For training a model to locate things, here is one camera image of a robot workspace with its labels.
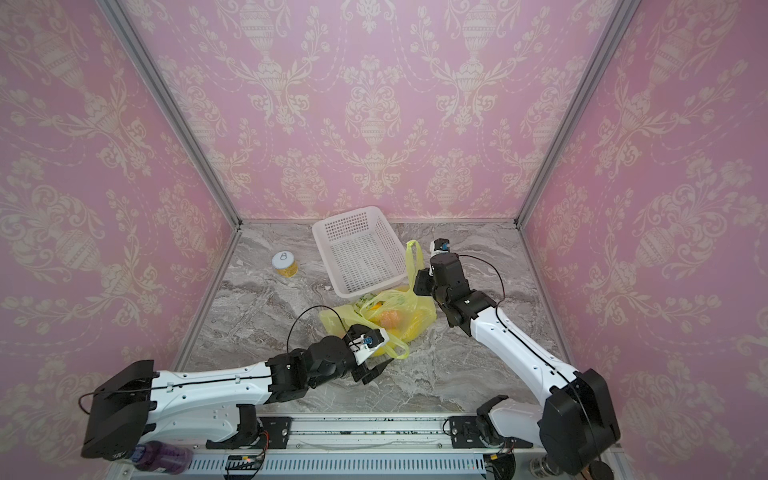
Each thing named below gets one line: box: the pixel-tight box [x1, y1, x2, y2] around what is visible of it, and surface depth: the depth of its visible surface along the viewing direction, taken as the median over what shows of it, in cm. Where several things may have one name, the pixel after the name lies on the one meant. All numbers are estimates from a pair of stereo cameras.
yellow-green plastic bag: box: [318, 240, 437, 359], surface depth 83 cm
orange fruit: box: [380, 310, 401, 328], surface depth 85 cm
